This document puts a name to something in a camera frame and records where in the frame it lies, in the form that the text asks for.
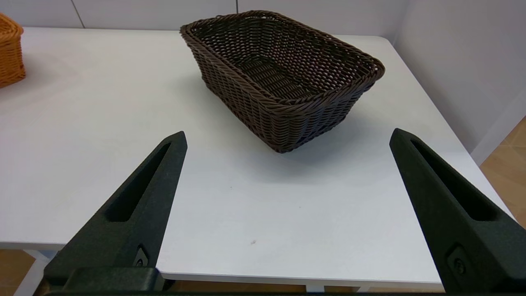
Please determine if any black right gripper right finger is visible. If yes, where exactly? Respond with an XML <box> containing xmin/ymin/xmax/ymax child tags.
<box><xmin>389</xmin><ymin>128</ymin><xmax>526</xmax><ymax>293</ymax></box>

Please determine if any orange wicker basket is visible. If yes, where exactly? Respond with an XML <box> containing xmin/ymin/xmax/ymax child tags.
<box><xmin>0</xmin><ymin>12</ymin><xmax>26</xmax><ymax>88</ymax></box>

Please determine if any dark brown wicker basket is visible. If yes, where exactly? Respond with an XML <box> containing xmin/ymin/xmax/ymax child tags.
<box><xmin>180</xmin><ymin>10</ymin><xmax>385</xmax><ymax>153</ymax></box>

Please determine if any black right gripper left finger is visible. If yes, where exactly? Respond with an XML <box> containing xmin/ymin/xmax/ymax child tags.
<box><xmin>43</xmin><ymin>132</ymin><xmax>188</xmax><ymax>280</ymax></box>

